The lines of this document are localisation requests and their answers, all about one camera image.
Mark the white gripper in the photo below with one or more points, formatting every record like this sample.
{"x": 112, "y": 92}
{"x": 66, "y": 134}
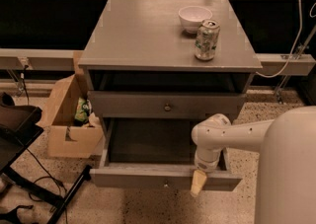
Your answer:
{"x": 204, "y": 163}

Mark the grey drawer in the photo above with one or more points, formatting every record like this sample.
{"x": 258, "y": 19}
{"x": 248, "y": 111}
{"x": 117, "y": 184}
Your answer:
{"x": 146, "y": 153}
{"x": 193, "y": 106}

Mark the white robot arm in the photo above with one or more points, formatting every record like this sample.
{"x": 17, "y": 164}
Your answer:
{"x": 286, "y": 178}

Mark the grey top drawer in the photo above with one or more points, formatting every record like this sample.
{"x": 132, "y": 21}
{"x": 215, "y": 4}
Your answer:
{"x": 193, "y": 106}

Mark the grey drawer cabinet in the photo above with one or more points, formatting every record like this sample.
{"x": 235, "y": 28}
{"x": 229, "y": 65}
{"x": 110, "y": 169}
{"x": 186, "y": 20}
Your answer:
{"x": 140, "y": 46}

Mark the green chip bag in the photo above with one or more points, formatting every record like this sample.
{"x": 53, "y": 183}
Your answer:
{"x": 83, "y": 111}

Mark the green white soda can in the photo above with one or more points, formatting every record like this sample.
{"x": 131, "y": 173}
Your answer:
{"x": 206, "y": 41}

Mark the cardboard box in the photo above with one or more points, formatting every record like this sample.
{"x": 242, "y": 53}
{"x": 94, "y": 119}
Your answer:
{"x": 65, "y": 138}

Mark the white ceramic bowl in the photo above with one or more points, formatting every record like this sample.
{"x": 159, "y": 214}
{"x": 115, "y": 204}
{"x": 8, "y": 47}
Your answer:
{"x": 192, "y": 16}

